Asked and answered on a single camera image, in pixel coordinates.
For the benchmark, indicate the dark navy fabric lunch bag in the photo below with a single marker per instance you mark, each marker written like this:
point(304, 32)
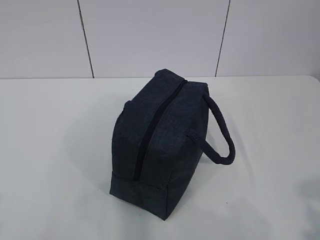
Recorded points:
point(160, 136)

